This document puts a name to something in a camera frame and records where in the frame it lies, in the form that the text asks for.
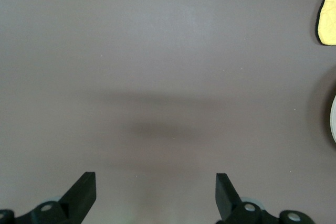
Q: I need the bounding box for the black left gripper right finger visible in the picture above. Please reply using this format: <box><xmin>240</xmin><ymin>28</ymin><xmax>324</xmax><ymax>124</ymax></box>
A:
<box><xmin>215</xmin><ymin>173</ymin><xmax>315</xmax><ymax>224</ymax></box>

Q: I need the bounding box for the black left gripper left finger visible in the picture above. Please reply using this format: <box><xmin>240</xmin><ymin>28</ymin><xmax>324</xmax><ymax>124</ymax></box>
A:
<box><xmin>0</xmin><ymin>172</ymin><xmax>97</xmax><ymax>224</ymax></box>

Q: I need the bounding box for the round wooden plate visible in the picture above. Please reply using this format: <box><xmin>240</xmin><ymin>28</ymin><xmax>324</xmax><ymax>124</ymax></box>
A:
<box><xmin>330</xmin><ymin>95</ymin><xmax>336</xmax><ymax>145</ymax></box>

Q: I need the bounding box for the brown table cover sheet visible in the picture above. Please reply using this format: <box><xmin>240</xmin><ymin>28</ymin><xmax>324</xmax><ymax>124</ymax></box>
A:
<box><xmin>0</xmin><ymin>0</ymin><xmax>336</xmax><ymax>224</ymax></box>

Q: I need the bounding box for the yellow quilted oven mitt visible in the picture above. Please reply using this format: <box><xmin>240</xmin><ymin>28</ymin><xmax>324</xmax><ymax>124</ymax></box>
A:
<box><xmin>314</xmin><ymin>0</ymin><xmax>336</xmax><ymax>46</ymax></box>

